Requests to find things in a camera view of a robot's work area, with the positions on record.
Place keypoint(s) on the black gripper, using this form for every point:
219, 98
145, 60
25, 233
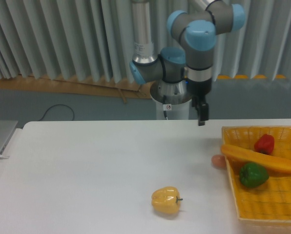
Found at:
200, 89

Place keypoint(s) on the long orange bread loaf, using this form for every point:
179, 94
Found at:
274, 163

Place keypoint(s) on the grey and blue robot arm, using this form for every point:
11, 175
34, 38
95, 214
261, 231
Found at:
181, 77

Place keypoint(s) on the brown egg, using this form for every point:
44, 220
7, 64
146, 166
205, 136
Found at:
219, 161

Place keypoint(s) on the red bell pepper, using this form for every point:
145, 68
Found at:
265, 144

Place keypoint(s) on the green bell pepper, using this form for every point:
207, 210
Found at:
252, 175

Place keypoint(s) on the yellow bell pepper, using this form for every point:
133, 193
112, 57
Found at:
166, 200

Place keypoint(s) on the yellow woven basket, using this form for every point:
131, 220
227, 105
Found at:
271, 201

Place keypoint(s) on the grey pleated curtain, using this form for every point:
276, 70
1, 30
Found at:
93, 40

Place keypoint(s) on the brown cardboard sheet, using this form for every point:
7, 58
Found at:
102, 88

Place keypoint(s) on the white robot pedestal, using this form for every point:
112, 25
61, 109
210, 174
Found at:
172, 100

